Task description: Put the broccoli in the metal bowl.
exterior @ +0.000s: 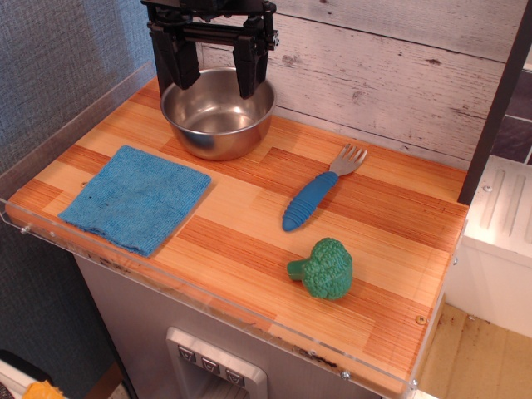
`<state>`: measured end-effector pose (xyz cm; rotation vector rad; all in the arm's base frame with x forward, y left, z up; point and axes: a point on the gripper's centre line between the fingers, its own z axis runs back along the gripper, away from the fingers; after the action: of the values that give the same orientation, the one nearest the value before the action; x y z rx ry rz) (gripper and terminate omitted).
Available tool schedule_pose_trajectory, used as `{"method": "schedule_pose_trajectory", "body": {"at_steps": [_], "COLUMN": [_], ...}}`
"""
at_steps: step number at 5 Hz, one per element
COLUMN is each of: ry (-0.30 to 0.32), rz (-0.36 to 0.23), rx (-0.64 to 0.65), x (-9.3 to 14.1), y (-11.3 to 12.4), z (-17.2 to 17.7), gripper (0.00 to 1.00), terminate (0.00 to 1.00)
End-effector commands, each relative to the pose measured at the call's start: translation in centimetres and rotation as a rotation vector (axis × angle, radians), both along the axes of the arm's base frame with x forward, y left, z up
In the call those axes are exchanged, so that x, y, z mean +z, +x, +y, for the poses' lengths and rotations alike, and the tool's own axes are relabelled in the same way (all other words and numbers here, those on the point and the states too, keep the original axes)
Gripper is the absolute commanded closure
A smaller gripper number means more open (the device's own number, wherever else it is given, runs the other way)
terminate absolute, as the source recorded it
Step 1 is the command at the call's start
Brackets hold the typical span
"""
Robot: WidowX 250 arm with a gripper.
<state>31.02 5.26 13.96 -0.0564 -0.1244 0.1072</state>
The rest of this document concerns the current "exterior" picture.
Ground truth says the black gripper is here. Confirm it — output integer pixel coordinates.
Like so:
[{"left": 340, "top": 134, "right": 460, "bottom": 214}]
[{"left": 142, "top": 1, "right": 279, "bottom": 99}]

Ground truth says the green toy broccoli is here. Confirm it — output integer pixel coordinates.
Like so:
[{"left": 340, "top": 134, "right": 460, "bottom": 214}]
[{"left": 287, "top": 238, "right": 353, "bottom": 300}]

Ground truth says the metal bowl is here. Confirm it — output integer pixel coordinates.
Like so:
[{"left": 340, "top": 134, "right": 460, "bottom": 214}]
[{"left": 160, "top": 67, "right": 277, "bottom": 161}]

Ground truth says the blue folded cloth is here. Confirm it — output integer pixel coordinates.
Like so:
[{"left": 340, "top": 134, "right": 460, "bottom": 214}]
[{"left": 58, "top": 145, "right": 211, "bottom": 257}]

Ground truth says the clear acrylic table guard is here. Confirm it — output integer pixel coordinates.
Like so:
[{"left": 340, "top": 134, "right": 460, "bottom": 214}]
[{"left": 6, "top": 64, "right": 467, "bottom": 398}]

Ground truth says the grey toy fridge cabinet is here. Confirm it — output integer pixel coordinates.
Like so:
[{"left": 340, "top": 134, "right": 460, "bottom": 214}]
[{"left": 76, "top": 256, "right": 378, "bottom": 398}]

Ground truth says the white toy sink unit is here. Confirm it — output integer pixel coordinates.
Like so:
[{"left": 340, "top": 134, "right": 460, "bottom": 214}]
[{"left": 444, "top": 156, "right": 531, "bottom": 337}]

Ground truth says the yellow object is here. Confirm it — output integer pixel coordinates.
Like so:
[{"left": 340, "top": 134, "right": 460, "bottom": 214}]
[{"left": 22, "top": 381, "right": 65, "bottom": 399}]

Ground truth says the blue handled fork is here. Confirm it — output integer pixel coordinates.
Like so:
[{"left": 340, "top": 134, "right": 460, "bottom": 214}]
[{"left": 282, "top": 144, "right": 367, "bottom": 232}]

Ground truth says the dark vertical post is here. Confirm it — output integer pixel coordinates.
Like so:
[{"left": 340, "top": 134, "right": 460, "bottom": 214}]
[{"left": 458, "top": 0, "right": 531, "bottom": 205}]

